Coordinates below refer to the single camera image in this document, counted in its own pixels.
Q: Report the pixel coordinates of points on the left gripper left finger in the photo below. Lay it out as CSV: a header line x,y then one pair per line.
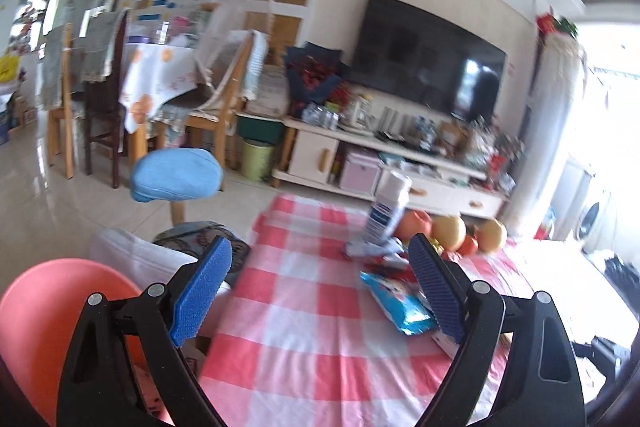
x,y
193,289

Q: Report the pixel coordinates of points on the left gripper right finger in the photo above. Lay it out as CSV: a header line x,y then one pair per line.
x,y
439,286

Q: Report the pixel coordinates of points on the blue snack bag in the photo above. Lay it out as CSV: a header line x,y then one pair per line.
x,y
399,305

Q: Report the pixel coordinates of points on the front orange tangerine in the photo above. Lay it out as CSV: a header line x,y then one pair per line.
x,y
469,246

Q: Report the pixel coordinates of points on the white pillow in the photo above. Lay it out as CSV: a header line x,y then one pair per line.
x,y
145,262

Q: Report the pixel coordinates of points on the owl pattern cushion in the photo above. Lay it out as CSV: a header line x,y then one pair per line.
x,y
193,238

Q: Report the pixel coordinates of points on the large yellow pear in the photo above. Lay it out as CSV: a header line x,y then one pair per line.
x,y
491,236

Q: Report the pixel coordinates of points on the red apple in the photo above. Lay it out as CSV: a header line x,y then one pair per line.
x,y
413,222

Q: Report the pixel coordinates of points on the pink checkered tablecloth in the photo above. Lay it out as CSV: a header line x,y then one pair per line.
x,y
302,341

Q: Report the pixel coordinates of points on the white yogurt bottle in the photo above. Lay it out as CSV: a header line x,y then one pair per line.
x,y
387,209

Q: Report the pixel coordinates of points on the blue cushioned stool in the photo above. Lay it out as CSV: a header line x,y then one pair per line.
x,y
175,175

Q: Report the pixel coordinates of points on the pink storage box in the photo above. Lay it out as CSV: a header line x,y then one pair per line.
x,y
361,172

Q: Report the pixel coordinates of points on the green waste bucket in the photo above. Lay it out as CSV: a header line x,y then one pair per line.
x,y
256,159

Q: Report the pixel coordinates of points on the white tv cabinet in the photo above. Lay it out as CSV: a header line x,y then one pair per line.
x,y
314,157

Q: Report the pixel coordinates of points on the light wooden chair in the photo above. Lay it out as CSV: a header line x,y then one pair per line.
x,y
56,98

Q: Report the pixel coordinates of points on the dining table with cloth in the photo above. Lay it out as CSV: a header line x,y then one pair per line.
x,y
153,75

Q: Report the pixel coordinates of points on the wooden chair with towel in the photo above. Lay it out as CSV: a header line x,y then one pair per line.
x,y
229,81

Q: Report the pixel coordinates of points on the black television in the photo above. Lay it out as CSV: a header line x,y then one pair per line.
x,y
414,54

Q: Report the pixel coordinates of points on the dark wooden chair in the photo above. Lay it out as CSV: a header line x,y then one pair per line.
x,y
101,74

